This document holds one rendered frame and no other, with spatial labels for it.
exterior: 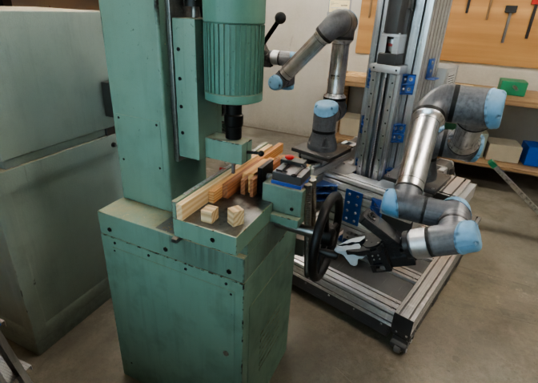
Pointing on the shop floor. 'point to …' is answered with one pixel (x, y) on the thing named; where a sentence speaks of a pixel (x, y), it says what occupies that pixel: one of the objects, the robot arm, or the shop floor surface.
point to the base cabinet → (198, 316)
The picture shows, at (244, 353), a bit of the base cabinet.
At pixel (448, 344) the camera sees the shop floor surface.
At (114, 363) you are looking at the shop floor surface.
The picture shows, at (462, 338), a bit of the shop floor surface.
